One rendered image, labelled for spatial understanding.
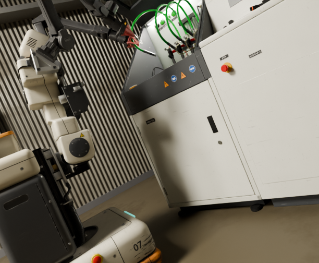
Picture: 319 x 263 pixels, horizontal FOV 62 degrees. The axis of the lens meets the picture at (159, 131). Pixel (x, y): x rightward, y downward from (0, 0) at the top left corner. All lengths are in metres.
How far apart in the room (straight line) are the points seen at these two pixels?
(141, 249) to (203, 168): 0.61
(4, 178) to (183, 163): 1.00
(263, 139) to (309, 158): 0.22
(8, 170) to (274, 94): 1.22
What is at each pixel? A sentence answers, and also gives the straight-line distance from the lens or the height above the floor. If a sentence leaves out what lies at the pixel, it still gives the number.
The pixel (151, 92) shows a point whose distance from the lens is 1.71.
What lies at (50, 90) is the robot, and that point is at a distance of 1.52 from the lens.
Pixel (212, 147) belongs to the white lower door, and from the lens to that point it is 1.57.
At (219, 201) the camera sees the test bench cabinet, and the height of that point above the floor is 0.09.
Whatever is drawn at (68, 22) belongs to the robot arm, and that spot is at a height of 1.52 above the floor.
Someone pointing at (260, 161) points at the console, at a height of 0.29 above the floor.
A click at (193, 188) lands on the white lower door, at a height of 0.19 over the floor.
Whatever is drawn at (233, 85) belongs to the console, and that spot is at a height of 0.70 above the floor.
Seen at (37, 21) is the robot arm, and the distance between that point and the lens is 2.04.
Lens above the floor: 0.72
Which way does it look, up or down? 3 degrees down
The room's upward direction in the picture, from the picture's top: 23 degrees counter-clockwise
